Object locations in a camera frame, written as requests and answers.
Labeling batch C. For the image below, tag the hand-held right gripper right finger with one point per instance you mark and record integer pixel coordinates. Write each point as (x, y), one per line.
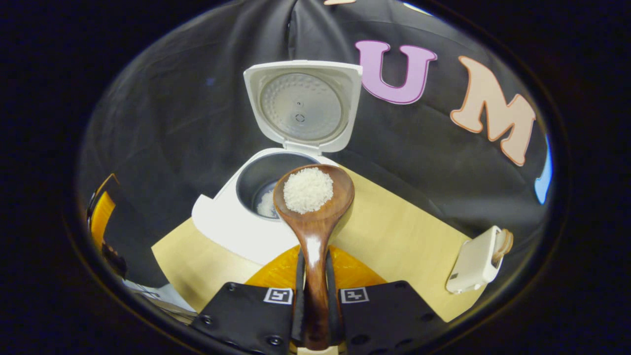
(389, 315)

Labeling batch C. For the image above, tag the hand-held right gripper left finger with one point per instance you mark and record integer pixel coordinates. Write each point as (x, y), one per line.
(246, 315)

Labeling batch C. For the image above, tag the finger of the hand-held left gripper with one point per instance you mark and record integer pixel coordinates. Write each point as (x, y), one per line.
(101, 217)

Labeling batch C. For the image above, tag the white rice cooker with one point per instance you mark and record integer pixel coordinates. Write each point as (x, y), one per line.
(222, 231)

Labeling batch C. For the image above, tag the brown wooden spoon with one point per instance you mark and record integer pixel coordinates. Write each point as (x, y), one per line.
(315, 236)

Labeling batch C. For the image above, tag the white rice spoonful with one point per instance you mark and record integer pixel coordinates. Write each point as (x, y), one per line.
(266, 204)
(308, 190)

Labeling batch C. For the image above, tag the white toaster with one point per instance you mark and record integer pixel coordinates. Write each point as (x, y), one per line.
(473, 261)

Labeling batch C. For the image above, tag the toast slice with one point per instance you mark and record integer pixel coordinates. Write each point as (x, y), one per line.
(506, 244)

